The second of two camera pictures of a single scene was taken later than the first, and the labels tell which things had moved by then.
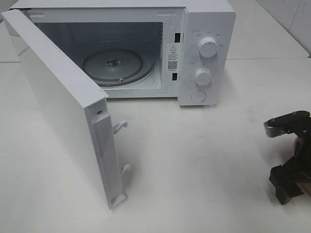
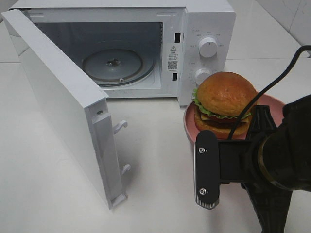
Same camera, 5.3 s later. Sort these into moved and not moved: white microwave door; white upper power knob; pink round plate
Moved: pink round plate
Not moved: white microwave door; white upper power knob
